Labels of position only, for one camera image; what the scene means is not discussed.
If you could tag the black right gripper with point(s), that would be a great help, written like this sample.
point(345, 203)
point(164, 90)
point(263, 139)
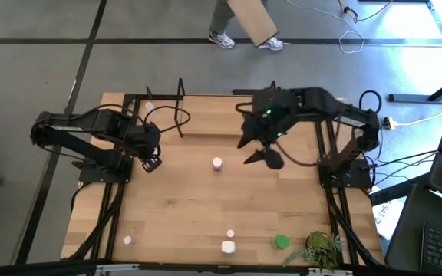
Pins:
point(261, 128)

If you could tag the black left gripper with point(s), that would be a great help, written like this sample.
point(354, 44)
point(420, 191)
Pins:
point(146, 140)

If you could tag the pink bottle white cap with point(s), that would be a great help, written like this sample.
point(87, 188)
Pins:
point(217, 163)

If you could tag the small white-capped pink bottle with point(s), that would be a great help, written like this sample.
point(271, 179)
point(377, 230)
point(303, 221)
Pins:
point(127, 240)

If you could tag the green cap caffeine bottle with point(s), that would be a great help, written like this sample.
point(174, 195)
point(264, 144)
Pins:
point(281, 242)

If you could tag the white melatonin bottle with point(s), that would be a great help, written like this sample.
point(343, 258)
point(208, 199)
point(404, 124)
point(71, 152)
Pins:
point(228, 247)

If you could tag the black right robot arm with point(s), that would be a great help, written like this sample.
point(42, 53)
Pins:
point(320, 101)

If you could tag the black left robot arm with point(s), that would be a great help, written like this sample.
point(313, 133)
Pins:
point(90, 122)

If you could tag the black flat bar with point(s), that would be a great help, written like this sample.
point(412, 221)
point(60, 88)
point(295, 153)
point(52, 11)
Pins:
point(242, 92)

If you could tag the potted green succulent plant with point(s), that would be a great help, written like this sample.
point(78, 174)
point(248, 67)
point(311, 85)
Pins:
point(320, 245)

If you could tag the person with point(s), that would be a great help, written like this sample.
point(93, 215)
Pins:
point(221, 15)

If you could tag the white printed paper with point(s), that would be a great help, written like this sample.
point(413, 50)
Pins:
point(388, 218)

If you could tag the black desk leg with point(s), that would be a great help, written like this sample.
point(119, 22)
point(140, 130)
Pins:
point(409, 98)

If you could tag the wooden shelf black metal frame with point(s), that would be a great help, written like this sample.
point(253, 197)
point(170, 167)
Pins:
point(213, 115)

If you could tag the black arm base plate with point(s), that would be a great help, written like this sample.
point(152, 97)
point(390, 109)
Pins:
point(361, 180)
point(90, 177)

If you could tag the black aluminium rig frame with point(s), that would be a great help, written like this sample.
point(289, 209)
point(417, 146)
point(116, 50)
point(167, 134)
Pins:
point(115, 226)

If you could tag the silver mounting bracket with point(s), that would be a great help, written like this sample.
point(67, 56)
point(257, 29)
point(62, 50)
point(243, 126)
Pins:
point(328, 272)
point(117, 267)

